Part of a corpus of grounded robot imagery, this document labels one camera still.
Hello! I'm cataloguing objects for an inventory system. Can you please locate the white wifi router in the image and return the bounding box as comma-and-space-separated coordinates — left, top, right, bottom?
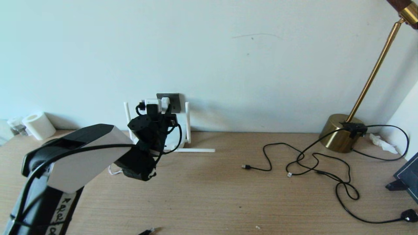
123, 102, 216, 153

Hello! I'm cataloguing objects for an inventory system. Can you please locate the white paper roll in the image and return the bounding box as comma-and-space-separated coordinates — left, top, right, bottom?
22, 112, 56, 141

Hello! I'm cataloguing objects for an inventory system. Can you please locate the small clear jar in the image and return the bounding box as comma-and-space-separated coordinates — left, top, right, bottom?
7, 117, 28, 136

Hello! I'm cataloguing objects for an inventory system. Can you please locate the translucent plastic object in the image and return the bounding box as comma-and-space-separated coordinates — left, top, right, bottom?
0, 120, 13, 146

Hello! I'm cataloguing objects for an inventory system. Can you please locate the brass desk lamp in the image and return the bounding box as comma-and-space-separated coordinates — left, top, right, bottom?
318, 0, 418, 154

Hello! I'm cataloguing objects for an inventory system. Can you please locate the crumpled white tissue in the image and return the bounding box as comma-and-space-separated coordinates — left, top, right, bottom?
368, 134, 397, 155

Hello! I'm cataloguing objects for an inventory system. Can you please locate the grey wall socket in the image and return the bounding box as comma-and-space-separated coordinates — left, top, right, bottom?
156, 93, 181, 114

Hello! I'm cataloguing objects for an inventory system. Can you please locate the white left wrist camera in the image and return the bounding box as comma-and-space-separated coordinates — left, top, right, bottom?
144, 99, 161, 114

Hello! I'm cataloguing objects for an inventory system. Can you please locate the black left camera cable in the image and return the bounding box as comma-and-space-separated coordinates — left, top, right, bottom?
10, 102, 183, 226

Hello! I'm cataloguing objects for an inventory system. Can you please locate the thin black usb cable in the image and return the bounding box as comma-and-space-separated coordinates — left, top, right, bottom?
242, 143, 360, 200

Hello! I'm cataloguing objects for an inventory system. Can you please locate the black inline cord switch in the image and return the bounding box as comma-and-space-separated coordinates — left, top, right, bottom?
339, 122, 366, 139

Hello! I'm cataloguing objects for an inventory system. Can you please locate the black lamp power cord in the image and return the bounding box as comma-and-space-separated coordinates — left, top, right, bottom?
296, 125, 418, 224

